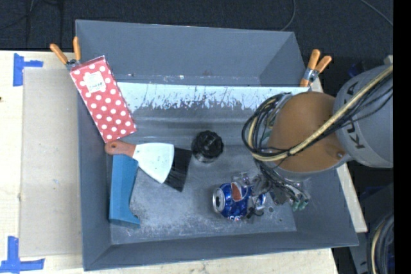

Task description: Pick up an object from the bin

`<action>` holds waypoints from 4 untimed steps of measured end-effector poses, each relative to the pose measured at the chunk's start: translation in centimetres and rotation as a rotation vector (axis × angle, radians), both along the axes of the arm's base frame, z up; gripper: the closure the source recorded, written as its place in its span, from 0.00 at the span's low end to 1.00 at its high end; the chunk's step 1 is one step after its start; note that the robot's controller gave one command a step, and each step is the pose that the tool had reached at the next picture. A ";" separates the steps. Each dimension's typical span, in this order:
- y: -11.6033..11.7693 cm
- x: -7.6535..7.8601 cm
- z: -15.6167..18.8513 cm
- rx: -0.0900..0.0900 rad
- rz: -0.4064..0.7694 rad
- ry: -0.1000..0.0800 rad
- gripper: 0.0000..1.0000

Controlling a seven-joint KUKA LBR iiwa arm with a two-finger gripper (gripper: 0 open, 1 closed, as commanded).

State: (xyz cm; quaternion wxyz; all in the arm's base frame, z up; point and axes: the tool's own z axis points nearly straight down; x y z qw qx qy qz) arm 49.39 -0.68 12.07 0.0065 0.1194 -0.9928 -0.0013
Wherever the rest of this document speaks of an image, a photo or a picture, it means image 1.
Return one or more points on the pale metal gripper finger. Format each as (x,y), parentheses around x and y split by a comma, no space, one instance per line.
(257,206)
(244,177)

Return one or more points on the crushed blue drink can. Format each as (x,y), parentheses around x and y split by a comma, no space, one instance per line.
(229,200)

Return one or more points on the black ribbed round cap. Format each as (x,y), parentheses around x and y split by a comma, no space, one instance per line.
(207,146)

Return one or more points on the blue boot-shaped block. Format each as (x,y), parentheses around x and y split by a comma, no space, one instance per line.
(122,189)

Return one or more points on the grey metal bin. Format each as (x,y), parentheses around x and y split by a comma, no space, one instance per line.
(192,51)

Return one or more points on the red white-dotted packet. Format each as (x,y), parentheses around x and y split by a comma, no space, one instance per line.
(102,99)

